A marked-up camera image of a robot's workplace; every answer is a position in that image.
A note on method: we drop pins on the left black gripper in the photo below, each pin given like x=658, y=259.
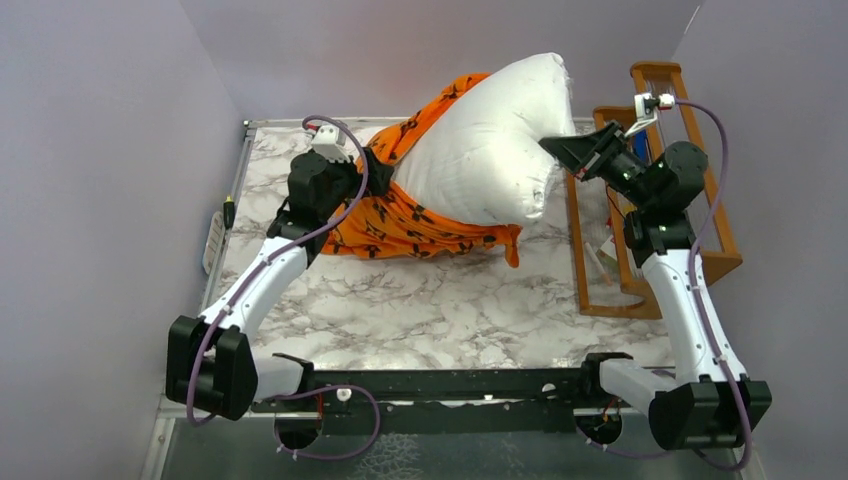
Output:
x=378, y=174

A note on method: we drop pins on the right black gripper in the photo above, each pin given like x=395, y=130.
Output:
x=587, y=154

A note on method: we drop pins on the orange patterned pillowcase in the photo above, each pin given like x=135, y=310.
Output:
x=396, y=225

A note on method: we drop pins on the white pillow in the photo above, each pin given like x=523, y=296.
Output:
x=481, y=162

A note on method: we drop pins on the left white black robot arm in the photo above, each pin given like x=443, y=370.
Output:
x=210, y=367

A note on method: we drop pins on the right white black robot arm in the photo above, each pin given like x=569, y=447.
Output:
x=711, y=402

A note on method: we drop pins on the wooden tiered rack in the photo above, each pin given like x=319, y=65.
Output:
x=597, y=212

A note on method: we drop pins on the white pen on rack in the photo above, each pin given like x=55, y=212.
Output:
x=598, y=264

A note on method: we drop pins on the white power strip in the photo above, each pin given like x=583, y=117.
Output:
x=214, y=241

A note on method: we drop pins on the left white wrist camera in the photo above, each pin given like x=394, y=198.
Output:
x=329, y=142

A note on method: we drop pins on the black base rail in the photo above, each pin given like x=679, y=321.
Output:
x=455, y=401

